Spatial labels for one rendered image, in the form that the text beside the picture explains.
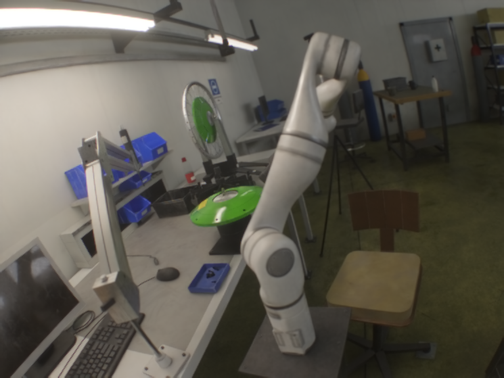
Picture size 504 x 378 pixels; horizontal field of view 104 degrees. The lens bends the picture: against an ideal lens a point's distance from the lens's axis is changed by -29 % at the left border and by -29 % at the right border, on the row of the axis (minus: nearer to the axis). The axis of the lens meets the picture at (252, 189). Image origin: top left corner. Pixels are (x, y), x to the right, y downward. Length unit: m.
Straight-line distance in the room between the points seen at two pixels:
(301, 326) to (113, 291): 0.40
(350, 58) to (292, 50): 5.02
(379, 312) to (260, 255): 0.68
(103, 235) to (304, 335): 0.50
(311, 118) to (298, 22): 5.14
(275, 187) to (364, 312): 0.72
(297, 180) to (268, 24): 5.29
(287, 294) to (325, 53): 0.47
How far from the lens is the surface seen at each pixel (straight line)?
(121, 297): 0.58
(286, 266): 0.52
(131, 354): 0.83
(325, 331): 0.74
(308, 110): 0.51
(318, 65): 0.57
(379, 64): 5.59
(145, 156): 1.87
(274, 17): 5.71
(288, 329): 0.63
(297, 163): 0.49
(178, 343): 0.77
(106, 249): 0.64
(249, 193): 1.02
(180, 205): 1.55
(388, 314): 1.08
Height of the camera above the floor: 1.43
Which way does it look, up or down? 19 degrees down
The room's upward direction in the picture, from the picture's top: 18 degrees counter-clockwise
